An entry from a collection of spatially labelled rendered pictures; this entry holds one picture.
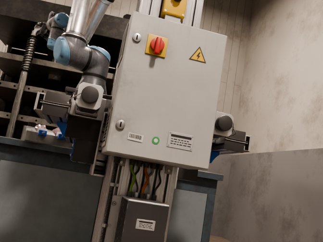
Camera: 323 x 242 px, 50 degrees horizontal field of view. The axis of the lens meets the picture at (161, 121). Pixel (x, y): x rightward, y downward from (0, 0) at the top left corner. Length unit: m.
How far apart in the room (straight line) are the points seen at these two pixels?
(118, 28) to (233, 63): 3.35
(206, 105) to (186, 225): 1.13
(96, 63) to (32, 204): 0.92
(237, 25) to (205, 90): 5.20
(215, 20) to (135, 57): 5.11
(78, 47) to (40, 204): 0.96
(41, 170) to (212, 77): 1.27
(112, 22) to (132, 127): 2.07
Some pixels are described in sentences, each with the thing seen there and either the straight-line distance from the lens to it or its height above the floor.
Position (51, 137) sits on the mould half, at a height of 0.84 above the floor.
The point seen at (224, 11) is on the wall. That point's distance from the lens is 6.34.
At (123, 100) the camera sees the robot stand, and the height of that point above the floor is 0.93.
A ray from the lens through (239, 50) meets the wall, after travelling 6.19.
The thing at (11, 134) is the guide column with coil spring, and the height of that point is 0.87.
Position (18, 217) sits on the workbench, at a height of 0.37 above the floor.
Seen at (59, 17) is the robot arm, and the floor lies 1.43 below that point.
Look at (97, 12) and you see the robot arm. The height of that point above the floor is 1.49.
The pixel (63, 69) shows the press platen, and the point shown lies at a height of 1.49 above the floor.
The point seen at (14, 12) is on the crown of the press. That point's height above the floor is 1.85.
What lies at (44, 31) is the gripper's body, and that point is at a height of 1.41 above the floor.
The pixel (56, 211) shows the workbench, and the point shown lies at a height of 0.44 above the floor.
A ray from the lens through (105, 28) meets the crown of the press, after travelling 3.06.
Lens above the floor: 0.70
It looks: 10 degrees up
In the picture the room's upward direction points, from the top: 10 degrees clockwise
